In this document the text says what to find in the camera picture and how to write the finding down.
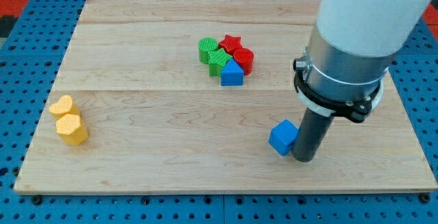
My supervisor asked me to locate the blue cube block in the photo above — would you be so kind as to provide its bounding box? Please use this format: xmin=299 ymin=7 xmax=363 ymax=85
xmin=268 ymin=119 xmax=298 ymax=156

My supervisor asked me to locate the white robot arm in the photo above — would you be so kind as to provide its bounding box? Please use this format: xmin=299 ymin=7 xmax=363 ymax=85
xmin=303 ymin=0 xmax=430 ymax=101

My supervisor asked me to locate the blue triangle house block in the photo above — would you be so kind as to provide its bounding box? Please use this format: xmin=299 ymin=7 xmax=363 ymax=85
xmin=220 ymin=58 xmax=244 ymax=86

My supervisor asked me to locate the green star block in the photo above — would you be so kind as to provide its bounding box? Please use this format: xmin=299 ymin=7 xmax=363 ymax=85
xmin=208 ymin=48 xmax=232 ymax=77

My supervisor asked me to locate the red cylinder block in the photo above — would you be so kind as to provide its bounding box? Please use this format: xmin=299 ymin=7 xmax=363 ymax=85
xmin=233 ymin=48 xmax=254 ymax=75

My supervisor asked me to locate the wooden board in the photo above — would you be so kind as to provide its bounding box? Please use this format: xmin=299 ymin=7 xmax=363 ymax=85
xmin=14 ymin=0 xmax=437 ymax=195

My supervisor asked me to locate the green cylinder block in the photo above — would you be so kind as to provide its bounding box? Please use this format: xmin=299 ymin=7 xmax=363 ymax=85
xmin=198 ymin=37 xmax=218 ymax=64

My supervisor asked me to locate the red star block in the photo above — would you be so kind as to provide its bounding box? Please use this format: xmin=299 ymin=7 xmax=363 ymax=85
xmin=218 ymin=34 xmax=242 ymax=55

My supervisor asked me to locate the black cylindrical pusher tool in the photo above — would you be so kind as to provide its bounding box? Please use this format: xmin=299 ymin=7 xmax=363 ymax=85
xmin=292 ymin=108 xmax=334 ymax=162

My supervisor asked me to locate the yellow hexagon block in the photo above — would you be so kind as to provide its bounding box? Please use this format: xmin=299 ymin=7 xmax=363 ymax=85
xmin=55 ymin=114 xmax=88 ymax=146

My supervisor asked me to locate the yellow heart block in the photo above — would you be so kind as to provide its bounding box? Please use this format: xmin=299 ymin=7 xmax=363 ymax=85
xmin=49 ymin=95 xmax=80 ymax=120

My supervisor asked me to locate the black mounting flange ring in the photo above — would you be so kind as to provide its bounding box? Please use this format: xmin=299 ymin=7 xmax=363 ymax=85
xmin=292 ymin=47 xmax=384 ymax=124

